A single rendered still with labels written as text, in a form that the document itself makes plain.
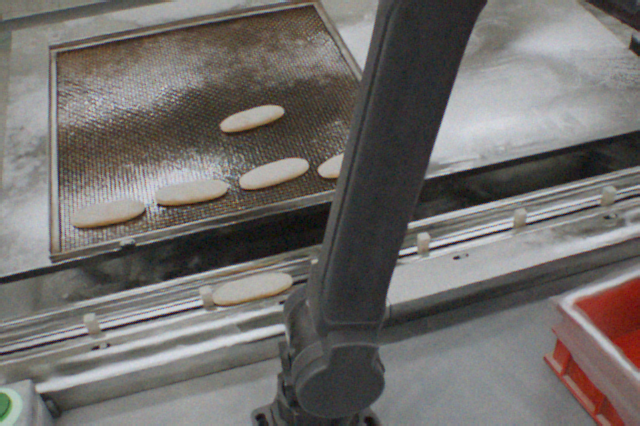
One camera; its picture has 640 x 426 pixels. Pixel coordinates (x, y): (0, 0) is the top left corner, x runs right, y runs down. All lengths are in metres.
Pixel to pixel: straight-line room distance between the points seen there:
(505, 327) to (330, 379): 0.31
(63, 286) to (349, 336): 0.51
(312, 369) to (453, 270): 0.31
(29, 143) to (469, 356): 0.71
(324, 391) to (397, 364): 0.20
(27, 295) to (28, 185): 0.16
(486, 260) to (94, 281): 0.52
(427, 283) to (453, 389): 0.13
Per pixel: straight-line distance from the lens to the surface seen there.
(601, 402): 0.71
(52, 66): 1.20
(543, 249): 0.85
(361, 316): 0.53
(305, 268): 0.82
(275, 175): 0.89
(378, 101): 0.42
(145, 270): 0.91
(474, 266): 0.81
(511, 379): 0.75
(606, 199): 0.96
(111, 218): 0.88
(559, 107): 1.07
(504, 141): 0.98
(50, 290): 0.94
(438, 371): 0.75
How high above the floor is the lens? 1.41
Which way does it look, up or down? 38 degrees down
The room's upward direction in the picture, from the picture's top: 5 degrees counter-clockwise
